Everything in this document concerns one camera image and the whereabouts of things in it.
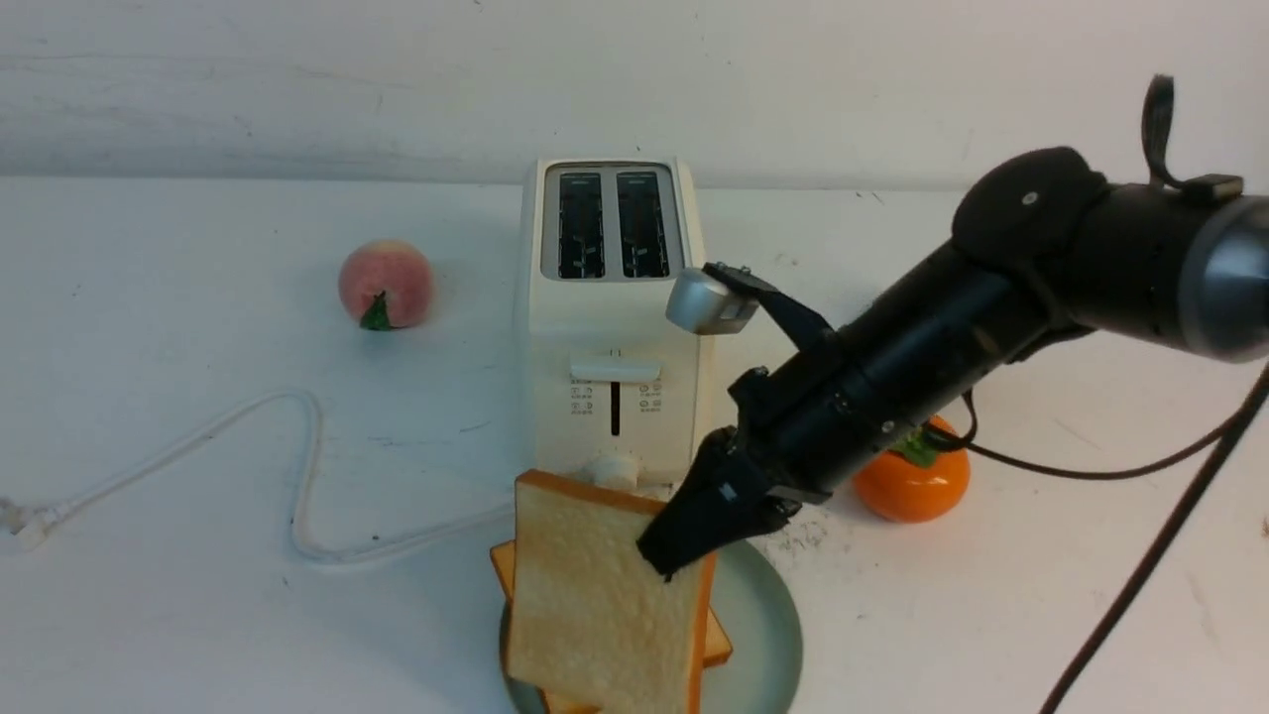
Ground pale green round plate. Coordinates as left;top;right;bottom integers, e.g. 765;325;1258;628
497;538;803;714

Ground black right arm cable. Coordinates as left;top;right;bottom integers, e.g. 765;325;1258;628
923;74;1269;714

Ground white power cord with plug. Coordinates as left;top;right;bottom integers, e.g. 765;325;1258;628
0;391;519;566

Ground toasted bread slice slot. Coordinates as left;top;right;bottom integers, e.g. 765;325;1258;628
504;471;716;713
490;539;714;713

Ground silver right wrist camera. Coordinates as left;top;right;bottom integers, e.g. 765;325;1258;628
665;263;834;350

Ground white two-slot toaster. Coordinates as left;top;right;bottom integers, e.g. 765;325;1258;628
514;159;714;491

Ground orange persimmon green leaves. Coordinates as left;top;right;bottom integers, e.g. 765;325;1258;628
851;427;972;524

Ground pink peach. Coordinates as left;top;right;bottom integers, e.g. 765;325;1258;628
338;240;435;331

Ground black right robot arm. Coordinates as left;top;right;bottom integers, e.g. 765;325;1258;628
637;148;1266;577

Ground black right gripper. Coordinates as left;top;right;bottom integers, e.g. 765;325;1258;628
637;337;953;582

